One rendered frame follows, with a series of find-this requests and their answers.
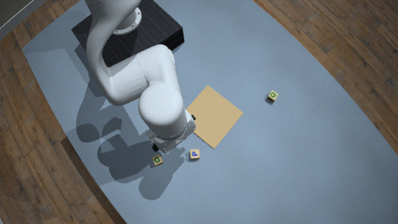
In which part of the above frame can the tan flat mat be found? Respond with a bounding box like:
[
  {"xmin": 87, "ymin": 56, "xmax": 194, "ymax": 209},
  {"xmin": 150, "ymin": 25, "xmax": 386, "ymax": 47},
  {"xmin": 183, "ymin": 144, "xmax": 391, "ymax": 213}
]
[{"xmin": 186, "ymin": 86, "xmax": 243, "ymax": 148}]

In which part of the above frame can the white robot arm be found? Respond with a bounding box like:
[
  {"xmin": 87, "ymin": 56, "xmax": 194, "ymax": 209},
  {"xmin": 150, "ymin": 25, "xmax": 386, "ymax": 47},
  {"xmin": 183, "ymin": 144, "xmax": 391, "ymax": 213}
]
[{"xmin": 85, "ymin": 0, "xmax": 187, "ymax": 141}]

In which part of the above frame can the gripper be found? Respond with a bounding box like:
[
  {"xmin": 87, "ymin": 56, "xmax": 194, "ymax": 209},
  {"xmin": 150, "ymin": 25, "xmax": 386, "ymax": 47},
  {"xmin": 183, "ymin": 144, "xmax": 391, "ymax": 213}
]
[{"xmin": 152, "ymin": 109, "xmax": 196, "ymax": 153}]

